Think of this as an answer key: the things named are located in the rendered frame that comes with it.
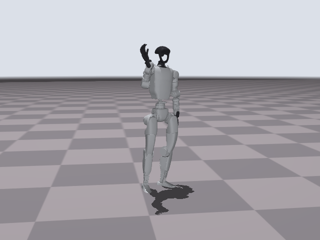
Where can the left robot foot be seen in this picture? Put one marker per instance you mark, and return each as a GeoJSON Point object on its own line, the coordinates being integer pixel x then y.
{"type": "Point", "coordinates": [166, 184]}

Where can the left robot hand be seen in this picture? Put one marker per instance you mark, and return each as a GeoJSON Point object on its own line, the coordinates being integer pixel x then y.
{"type": "Point", "coordinates": [177, 115]}

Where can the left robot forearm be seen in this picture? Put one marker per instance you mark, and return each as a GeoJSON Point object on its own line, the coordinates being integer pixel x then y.
{"type": "Point", "coordinates": [176, 105]}

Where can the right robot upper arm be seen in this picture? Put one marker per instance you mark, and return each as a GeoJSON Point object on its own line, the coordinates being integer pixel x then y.
{"type": "Point", "coordinates": [146, 85]}

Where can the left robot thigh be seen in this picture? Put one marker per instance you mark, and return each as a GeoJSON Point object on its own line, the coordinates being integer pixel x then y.
{"type": "Point", "coordinates": [171, 135]}

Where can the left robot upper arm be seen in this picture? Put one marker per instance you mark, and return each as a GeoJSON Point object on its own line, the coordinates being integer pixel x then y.
{"type": "Point", "coordinates": [174, 92]}

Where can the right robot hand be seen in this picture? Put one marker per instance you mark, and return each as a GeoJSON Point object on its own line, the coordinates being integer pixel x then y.
{"type": "Point", "coordinates": [145, 55]}

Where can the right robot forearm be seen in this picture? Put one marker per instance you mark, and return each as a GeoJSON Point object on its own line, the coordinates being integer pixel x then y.
{"type": "Point", "coordinates": [147, 73]}

